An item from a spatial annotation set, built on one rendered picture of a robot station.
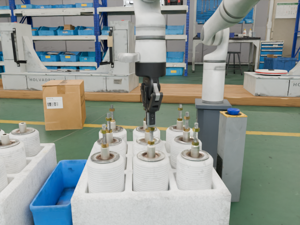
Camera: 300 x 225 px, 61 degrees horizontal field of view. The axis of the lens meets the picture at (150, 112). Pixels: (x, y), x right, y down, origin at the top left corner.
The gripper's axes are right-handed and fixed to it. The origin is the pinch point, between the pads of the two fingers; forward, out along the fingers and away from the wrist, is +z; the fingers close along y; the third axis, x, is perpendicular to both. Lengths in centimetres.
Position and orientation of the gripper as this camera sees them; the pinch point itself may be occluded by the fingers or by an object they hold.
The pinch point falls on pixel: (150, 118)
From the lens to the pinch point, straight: 65.2
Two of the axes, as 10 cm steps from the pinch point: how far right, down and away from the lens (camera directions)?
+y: -2.7, -2.3, 9.4
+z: 0.0, 9.7, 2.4
